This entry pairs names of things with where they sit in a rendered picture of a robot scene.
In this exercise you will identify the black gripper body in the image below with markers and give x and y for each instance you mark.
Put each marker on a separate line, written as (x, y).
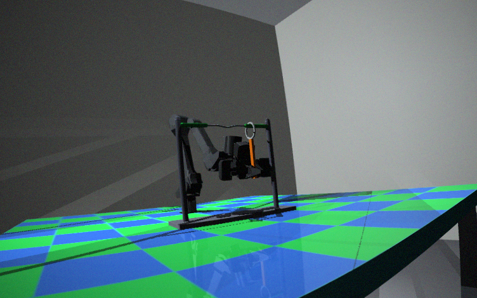
(225, 167)

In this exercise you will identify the orange handle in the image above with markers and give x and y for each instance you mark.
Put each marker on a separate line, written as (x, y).
(251, 145)

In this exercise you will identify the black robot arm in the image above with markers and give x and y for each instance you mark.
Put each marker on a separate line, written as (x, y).
(232, 146)

